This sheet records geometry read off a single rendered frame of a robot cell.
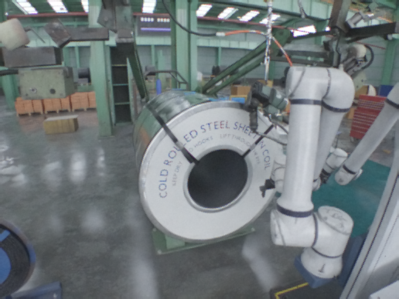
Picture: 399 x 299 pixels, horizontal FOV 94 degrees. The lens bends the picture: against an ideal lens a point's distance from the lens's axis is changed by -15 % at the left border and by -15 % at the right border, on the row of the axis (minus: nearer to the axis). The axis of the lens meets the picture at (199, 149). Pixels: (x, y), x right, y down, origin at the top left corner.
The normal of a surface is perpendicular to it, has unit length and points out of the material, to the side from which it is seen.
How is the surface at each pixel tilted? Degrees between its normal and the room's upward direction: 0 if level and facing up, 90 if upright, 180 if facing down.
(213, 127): 90
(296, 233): 80
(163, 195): 90
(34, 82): 89
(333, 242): 90
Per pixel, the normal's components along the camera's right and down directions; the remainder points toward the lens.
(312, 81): -0.18, 0.16
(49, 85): 0.32, 0.30
